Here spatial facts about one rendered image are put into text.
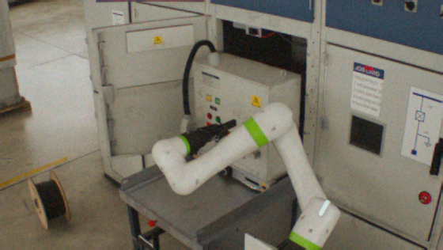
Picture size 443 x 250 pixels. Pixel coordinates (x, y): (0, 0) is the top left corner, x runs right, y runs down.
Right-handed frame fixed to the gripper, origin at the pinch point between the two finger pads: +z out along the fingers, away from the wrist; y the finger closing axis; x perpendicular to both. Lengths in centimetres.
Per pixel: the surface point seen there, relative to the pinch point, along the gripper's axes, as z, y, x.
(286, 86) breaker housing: 25.4, 10.6, 13.3
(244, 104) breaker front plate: 13.6, -3.7, 4.4
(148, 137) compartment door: 2, -66, -30
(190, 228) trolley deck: -28.3, 3.8, -38.2
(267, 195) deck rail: 10.3, 13.9, -35.1
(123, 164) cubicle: 33, -152, -96
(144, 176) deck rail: -19, -41, -35
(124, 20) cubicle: 33, -128, 22
